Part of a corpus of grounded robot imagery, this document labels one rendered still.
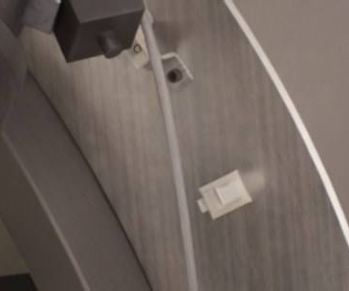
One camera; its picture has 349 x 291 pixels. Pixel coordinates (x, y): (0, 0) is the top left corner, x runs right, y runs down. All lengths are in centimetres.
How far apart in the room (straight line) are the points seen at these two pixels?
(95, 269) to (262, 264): 8
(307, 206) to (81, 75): 13
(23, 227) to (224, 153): 10
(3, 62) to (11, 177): 13
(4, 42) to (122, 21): 6
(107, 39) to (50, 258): 13
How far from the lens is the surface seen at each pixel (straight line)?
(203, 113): 102
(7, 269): 659
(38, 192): 101
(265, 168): 101
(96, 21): 93
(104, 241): 103
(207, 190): 102
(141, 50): 100
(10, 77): 90
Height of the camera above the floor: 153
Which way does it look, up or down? 10 degrees down
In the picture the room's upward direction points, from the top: 6 degrees counter-clockwise
